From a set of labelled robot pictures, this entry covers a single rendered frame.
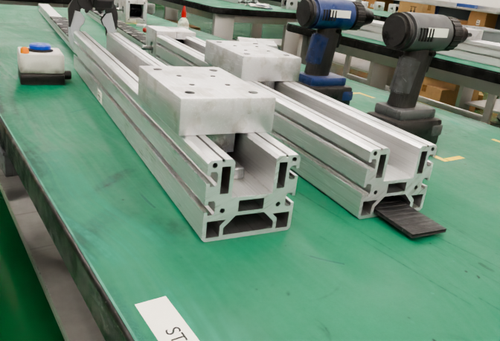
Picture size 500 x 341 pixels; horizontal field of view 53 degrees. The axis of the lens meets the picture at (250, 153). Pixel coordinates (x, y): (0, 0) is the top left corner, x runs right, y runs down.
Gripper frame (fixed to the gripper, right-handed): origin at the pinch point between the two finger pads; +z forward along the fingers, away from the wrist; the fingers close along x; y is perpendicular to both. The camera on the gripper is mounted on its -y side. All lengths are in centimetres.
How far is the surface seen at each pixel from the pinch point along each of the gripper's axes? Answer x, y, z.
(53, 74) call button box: 11.1, -19.9, 2.0
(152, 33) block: -13.9, -1.4, -4.2
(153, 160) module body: 5, -68, 2
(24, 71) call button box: 16.3, -20.5, 1.5
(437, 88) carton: -336, 194, 59
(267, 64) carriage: -18, -53, -7
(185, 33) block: -21.2, -4.7, -5.1
